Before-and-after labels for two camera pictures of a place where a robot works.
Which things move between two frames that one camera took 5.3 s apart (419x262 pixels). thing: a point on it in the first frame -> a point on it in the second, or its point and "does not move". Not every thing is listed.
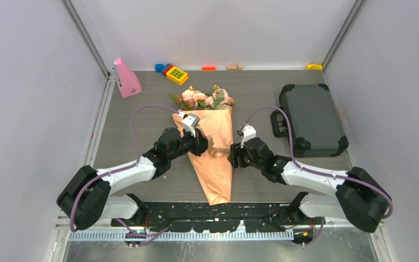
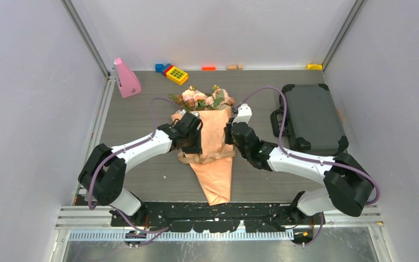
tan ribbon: [214, 152] -> [204, 158]
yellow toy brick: [177, 75] does not move
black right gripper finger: [233, 158] -> [227, 135]
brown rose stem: [187, 104] does not move
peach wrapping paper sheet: [214, 165] does not move
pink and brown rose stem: [220, 99] does not move
